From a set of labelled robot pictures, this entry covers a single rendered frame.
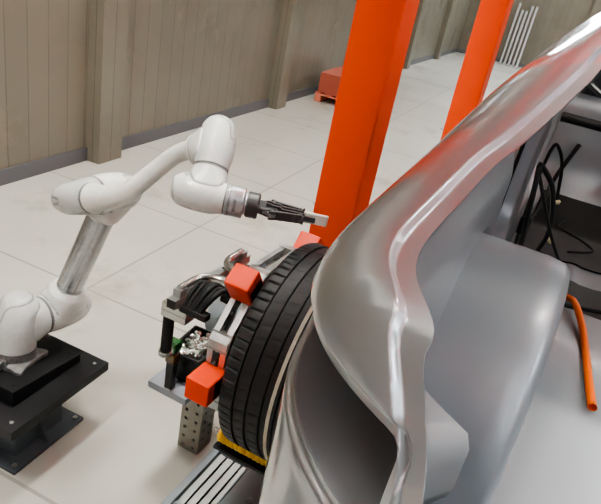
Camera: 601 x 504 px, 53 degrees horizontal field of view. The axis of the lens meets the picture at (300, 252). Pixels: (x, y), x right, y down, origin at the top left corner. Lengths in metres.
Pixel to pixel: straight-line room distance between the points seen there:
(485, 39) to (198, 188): 2.60
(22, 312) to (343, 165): 1.28
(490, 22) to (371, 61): 1.93
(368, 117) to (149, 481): 1.62
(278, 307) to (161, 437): 1.31
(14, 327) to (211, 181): 1.07
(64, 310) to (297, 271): 1.15
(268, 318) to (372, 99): 0.87
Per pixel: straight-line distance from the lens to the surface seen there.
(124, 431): 2.78
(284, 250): 1.86
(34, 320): 2.46
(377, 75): 2.07
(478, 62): 3.95
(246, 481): 2.32
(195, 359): 2.28
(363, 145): 2.11
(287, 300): 1.59
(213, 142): 1.73
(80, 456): 2.69
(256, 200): 1.68
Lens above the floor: 1.92
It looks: 26 degrees down
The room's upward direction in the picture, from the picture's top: 11 degrees clockwise
